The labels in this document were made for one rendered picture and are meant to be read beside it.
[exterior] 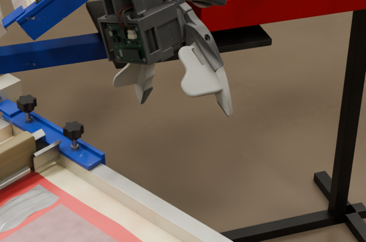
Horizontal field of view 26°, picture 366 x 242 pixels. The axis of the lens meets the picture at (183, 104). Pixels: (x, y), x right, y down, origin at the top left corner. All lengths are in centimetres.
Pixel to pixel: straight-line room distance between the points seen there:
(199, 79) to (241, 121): 276
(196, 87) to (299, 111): 287
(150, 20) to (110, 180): 84
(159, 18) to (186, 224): 75
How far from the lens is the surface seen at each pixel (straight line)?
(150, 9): 88
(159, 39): 87
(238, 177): 329
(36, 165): 172
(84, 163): 170
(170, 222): 156
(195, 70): 88
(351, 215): 310
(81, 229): 160
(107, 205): 166
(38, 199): 168
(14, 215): 165
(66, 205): 167
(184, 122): 361
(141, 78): 98
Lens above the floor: 201
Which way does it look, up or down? 32 degrees down
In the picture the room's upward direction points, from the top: straight up
